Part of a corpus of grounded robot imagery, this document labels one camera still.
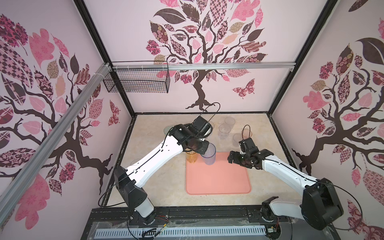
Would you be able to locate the amber plastic cup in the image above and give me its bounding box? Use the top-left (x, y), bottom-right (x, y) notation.
top-left (186, 151), bottom-right (199, 164)

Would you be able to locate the blue-grey plastic cup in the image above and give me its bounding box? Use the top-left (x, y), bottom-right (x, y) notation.
top-left (201, 143), bottom-right (216, 166)

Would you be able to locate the teal plastic cup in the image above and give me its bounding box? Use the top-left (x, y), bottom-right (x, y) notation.
top-left (163, 126), bottom-right (172, 135)

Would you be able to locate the clear cup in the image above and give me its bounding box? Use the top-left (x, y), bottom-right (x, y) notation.
top-left (130, 159), bottom-right (140, 166)
top-left (225, 117), bottom-right (236, 129)
top-left (218, 123), bottom-right (231, 140)

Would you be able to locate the pink tray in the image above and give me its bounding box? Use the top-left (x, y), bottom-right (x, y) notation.
top-left (186, 152), bottom-right (252, 195)

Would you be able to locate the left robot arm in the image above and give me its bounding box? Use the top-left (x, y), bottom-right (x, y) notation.
top-left (114, 116), bottom-right (213, 224)

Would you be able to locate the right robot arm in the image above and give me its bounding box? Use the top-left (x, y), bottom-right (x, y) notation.
top-left (228, 138), bottom-right (344, 230)

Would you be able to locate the pale pink cup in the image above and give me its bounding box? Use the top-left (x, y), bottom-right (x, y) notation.
top-left (232, 133), bottom-right (243, 148)

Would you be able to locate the orange-pink cup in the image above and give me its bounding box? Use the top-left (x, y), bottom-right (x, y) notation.
top-left (242, 129), bottom-right (253, 139)

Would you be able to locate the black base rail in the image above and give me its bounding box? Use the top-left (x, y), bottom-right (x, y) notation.
top-left (81, 205), bottom-right (340, 240)

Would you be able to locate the black wire basket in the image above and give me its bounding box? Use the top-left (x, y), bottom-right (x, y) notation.
top-left (103, 60), bottom-right (171, 94)

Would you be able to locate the white slotted cable duct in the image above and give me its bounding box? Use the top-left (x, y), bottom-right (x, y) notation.
top-left (94, 226), bottom-right (266, 240)

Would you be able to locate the back aluminium rail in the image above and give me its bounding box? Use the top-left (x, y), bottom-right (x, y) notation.
top-left (113, 62), bottom-right (296, 71)

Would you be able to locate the aluminium rail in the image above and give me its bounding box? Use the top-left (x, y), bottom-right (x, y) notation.
top-left (113, 62), bottom-right (296, 71)
top-left (1, 63), bottom-right (111, 224)

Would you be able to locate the left aluminium rail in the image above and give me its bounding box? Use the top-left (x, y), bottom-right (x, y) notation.
top-left (1, 63), bottom-right (111, 224)

